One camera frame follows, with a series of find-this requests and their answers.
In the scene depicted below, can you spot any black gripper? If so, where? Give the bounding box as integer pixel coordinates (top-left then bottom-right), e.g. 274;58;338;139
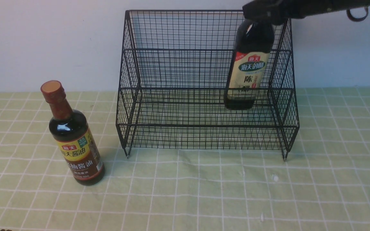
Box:
242;0;370;25

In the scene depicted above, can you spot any vinegar bottle gold cap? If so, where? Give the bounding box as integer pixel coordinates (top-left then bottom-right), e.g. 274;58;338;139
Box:
224;19;275;110

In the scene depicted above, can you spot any soy sauce bottle red cap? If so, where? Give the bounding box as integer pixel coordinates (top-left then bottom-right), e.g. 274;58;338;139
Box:
40;80;105;186

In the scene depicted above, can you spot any black wire mesh rack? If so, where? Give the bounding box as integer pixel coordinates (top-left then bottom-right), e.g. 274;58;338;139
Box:
116;9;300;160

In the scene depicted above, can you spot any black cable loop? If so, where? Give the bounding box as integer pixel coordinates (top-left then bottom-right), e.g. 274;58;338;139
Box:
347;7;369;22

